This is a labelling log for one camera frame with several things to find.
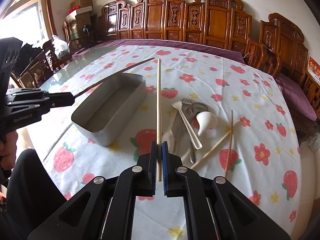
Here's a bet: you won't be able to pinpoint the light wooden chopstick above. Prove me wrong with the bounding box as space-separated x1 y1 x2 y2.
156 59 162 181

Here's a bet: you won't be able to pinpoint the light bamboo chopstick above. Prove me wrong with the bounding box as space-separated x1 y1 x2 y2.
191 120 240 169

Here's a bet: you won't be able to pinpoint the white plastic spoon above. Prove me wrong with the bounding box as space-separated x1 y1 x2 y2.
162 108 177 153

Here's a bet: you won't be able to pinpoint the white ceramic soup spoon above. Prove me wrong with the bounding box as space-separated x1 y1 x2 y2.
196 112 218 137

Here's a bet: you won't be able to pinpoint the large metal spoon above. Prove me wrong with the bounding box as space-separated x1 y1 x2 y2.
182 102 209 122

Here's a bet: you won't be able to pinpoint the white plastic fork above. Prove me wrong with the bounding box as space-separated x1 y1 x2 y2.
171 99 202 150

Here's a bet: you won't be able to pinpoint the thin dark brown chopstick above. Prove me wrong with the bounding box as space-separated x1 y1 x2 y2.
224 110 233 178

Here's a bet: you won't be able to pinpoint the person's left hand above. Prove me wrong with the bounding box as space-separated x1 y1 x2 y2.
1 131 18 170

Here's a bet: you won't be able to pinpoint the wooden armchair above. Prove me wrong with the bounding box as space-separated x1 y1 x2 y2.
10 40 72 88

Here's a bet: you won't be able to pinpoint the metal rectangular tray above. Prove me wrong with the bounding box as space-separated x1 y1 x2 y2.
71 73 147 146

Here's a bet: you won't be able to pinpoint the white plastic bag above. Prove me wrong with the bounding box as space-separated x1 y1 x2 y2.
52 35 70 60

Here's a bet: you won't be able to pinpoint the strawberry flower tablecloth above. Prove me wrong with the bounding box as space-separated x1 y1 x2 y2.
27 45 302 233

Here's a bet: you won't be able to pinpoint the dark trousered leg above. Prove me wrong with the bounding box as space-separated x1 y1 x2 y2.
1 148 66 239

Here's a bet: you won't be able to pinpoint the stacked cardboard boxes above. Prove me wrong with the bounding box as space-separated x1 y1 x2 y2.
63 0 93 42

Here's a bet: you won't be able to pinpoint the carved wooden bench back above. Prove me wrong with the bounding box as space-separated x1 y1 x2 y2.
98 0 308 85

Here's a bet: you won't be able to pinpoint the red printed card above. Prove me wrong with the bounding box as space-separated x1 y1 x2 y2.
308 55 320 79

